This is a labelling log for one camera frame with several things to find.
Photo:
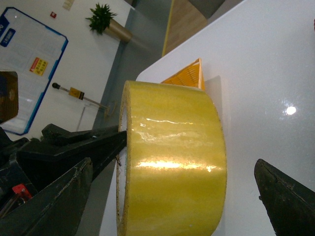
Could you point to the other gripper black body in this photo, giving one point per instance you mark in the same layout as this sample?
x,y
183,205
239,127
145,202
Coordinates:
x,y
28,167

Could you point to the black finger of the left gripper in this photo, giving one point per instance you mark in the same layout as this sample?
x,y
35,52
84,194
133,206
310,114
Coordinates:
x,y
64,149

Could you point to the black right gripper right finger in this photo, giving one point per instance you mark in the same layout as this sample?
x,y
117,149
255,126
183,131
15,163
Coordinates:
x,y
290,205

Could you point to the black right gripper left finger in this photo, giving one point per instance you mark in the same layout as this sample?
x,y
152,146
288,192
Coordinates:
x,y
56,210

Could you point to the clear yellowish tape roll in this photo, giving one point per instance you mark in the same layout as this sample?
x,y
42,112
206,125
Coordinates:
x,y
172,174

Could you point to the yellow woven basket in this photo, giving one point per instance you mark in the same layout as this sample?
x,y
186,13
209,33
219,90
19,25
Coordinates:
x,y
189,76

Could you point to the yellow tagged floor stand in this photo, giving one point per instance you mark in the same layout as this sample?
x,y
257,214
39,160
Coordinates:
x,y
108,109

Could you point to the potted green plant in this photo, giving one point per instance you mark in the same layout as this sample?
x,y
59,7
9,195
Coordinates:
x,y
102,21

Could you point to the red fire alarm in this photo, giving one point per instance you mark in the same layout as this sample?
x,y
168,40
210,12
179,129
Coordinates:
x,y
53,14

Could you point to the blue framed wall board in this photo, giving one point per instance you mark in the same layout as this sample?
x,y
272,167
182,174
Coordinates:
x,y
32,50

